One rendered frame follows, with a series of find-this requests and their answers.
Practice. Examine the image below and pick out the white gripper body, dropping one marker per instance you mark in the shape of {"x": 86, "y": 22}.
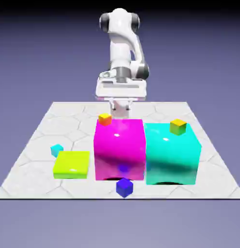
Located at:
{"x": 120, "y": 92}

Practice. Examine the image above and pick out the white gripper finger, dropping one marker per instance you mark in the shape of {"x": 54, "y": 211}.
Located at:
{"x": 128, "y": 104}
{"x": 112, "y": 104}

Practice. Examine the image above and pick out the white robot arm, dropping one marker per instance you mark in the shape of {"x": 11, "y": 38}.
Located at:
{"x": 119, "y": 48}

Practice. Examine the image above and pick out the small orange cube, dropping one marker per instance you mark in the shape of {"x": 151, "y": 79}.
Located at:
{"x": 105, "y": 119}

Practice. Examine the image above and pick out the small yellow cube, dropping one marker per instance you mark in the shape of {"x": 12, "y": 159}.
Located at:
{"x": 178, "y": 127}

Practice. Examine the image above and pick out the small cyan cube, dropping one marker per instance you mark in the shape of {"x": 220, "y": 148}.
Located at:
{"x": 56, "y": 149}

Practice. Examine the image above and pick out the small blue cube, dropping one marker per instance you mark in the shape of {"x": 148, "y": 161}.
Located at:
{"x": 124, "y": 187}

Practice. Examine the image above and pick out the large magenta box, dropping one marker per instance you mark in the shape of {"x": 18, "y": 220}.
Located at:
{"x": 119, "y": 149}

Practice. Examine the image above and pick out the large cyan box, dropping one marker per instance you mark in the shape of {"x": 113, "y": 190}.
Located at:
{"x": 172, "y": 155}

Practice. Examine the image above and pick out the large lime box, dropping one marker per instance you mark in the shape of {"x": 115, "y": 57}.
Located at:
{"x": 72, "y": 163}

